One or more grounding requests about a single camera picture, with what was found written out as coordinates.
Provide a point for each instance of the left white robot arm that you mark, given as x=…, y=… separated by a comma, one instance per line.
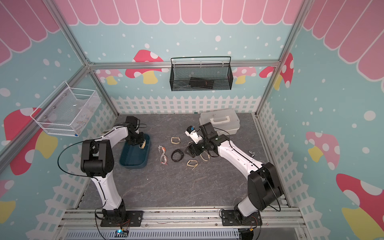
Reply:
x=97, y=162

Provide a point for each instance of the black item in basket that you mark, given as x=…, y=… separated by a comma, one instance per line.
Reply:
x=201, y=83

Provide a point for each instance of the teal plastic tray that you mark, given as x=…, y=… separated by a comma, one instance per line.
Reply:
x=133, y=157

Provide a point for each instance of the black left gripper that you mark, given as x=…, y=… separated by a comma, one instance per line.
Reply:
x=141, y=140

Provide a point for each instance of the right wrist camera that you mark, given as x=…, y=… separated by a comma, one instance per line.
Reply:
x=193, y=133

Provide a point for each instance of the translucent white storage box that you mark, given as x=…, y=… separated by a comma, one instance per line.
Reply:
x=225, y=122

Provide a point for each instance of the white wire wall basket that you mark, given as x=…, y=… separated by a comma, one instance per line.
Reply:
x=66, y=111

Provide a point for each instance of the black watch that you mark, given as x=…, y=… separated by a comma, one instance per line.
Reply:
x=177, y=155

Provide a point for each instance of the beige watch box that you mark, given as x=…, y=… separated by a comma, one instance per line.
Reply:
x=142, y=145

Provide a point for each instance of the grey cable duct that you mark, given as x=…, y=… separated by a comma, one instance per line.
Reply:
x=156, y=234

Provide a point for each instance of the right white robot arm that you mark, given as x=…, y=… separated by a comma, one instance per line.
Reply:
x=263, y=183

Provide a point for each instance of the green circuit board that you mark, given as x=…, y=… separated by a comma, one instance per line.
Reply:
x=121, y=233

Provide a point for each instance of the black wire wall basket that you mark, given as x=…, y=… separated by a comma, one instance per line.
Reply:
x=217, y=68

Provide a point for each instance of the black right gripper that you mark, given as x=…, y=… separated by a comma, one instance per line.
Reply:
x=196, y=152

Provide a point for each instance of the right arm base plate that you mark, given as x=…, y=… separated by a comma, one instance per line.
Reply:
x=235, y=218

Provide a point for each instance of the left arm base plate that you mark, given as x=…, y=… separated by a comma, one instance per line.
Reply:
x=122, y=219

